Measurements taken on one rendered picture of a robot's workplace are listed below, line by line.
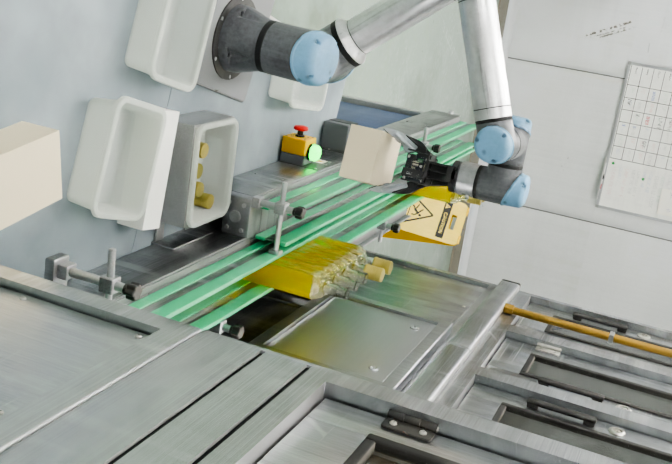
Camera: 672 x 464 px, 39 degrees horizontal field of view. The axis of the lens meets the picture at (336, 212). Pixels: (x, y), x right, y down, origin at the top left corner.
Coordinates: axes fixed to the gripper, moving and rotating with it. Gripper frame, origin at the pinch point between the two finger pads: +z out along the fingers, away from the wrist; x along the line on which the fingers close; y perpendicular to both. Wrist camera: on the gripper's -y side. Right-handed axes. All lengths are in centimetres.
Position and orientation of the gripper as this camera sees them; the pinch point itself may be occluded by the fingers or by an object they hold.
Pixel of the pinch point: (377, 159)
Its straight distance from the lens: 217.8
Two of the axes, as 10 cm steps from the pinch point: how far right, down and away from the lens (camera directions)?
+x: -2.4, 9.7, 0.1
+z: -9.1, -2.3, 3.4
